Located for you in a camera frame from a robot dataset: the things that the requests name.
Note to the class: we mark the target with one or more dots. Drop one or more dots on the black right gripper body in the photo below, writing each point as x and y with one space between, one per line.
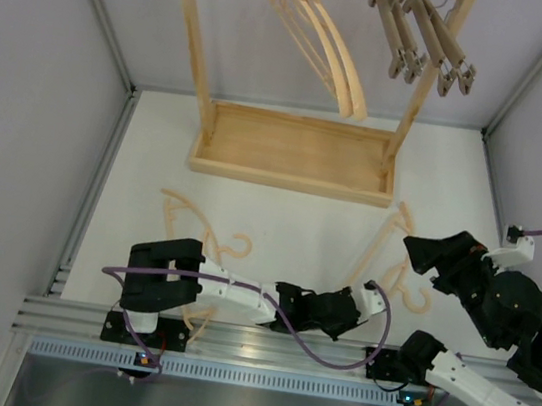
464 280

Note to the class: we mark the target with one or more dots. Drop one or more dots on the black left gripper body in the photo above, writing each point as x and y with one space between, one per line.
339 329

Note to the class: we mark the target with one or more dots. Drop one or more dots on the beige plastic hanger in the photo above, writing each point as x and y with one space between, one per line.
355 73
393 280
173 203
340 66

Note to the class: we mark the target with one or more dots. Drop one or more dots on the taupe clip hanger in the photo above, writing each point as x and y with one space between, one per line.
411 61
426 30
398 63

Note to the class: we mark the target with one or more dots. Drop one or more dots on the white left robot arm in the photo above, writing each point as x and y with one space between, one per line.
175 273

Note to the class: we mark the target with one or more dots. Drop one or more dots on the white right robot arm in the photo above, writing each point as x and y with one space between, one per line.
503 304

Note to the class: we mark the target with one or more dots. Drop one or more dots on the wooden hanger rack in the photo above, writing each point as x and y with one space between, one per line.
341 159

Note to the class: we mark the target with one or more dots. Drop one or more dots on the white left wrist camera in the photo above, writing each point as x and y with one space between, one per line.
369 301

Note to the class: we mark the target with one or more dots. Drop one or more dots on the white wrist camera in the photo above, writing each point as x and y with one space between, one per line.
518 249
369 301

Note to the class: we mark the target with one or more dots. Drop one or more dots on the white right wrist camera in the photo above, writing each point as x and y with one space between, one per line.
518 249

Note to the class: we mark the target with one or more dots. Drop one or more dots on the white slotted cable duct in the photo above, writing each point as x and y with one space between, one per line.
216 372

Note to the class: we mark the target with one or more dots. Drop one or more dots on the aluminium mounting rail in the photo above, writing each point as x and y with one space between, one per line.
229 342

